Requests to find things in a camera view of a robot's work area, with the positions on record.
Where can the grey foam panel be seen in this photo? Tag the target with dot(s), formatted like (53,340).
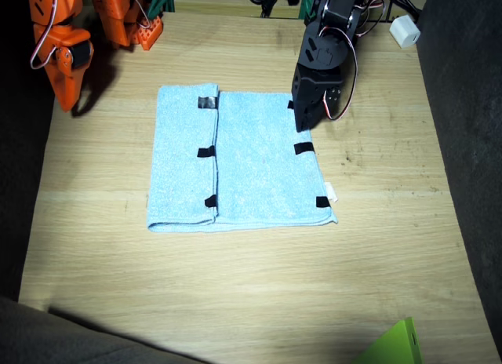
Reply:
(478,144)

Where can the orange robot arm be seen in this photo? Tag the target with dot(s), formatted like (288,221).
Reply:
(47,3)

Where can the wide black foam panel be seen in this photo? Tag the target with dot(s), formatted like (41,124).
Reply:
(59,336)

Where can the green plastic wedge bracket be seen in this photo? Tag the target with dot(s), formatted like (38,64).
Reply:
(396,344)

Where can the white power adapter block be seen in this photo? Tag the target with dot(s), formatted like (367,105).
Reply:
(404,31)

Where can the green clamp at orange arm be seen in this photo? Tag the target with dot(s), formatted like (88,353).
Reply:
(164,1)

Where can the green clamp at black arm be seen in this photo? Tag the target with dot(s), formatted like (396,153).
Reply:
(304,11)

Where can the narrow black foam panel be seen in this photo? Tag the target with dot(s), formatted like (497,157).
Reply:
(15,164)

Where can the light blue towel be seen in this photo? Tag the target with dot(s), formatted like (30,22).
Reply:
(255,175)

